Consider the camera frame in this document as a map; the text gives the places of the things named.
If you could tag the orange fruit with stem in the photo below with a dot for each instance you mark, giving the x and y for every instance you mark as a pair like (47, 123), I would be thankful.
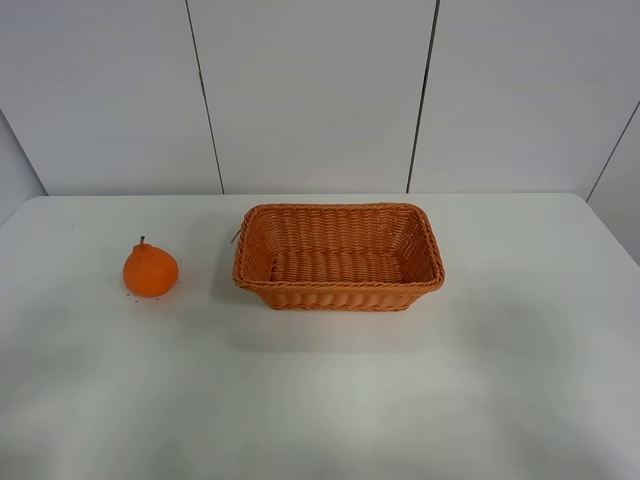
(149, 271)

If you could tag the orange woven wicker basket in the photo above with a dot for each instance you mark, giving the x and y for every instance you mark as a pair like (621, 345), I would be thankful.
(378, 257)

